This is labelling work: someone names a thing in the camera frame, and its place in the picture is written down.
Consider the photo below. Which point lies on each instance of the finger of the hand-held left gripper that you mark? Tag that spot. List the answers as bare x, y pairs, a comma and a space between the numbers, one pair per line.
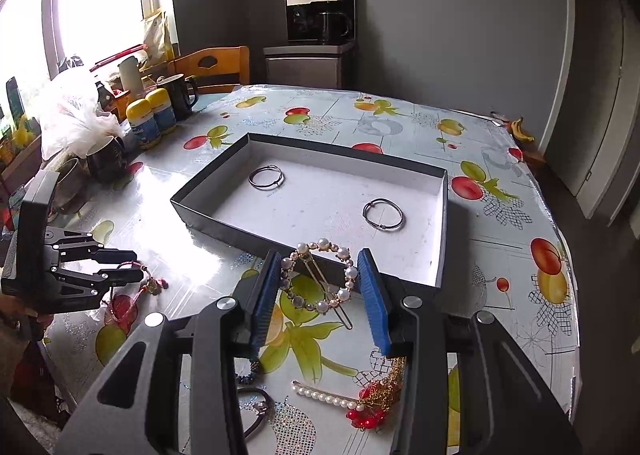
117, 256
125, 276

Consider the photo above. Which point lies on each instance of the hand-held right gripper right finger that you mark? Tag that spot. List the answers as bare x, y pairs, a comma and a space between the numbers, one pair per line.
375, 305

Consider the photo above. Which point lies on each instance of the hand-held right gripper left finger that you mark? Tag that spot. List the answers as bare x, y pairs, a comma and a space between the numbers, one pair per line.
265, 302

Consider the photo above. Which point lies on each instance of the round pearl hair clip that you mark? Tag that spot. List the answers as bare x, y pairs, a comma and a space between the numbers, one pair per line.
344, 294

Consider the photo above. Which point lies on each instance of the black shallow cardboard box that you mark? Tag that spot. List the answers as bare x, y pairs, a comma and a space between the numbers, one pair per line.
325, 195

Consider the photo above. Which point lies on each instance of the metal bowl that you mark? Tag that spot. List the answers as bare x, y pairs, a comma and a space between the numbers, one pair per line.
70, 185

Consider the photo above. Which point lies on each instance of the fruit print tablecloth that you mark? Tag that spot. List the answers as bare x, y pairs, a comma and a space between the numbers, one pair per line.
165, 215

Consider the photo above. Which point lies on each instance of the black mug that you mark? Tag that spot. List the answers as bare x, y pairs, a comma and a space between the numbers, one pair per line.
105, 160
172, 95

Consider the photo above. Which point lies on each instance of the straight pearl hair clip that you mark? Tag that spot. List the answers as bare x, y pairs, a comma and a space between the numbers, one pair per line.
325, 396

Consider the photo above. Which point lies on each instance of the yellow cap white bottle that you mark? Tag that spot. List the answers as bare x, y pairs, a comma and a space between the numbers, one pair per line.
164, 110
144, 127

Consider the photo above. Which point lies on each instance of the white plastic bag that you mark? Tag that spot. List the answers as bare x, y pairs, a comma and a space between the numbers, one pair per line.
70, 105

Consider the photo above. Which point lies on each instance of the white cup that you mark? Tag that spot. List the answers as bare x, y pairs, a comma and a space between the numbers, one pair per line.
130, 75

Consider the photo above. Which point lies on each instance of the yellow paper bag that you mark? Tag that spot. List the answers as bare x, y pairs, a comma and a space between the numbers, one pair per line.
157, 37

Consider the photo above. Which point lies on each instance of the wooden chair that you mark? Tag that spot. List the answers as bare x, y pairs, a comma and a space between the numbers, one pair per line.
220, 57

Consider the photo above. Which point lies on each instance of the banana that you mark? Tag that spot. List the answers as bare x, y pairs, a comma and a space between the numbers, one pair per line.
520, 130

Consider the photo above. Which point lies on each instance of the grey cabinet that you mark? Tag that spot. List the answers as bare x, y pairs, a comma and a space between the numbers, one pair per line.
300, 67

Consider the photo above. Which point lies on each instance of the black coffee machine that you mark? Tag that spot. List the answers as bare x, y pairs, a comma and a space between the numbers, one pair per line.
346, 0

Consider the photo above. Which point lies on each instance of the grey door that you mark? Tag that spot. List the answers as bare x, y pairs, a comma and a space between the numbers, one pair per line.
595, 85

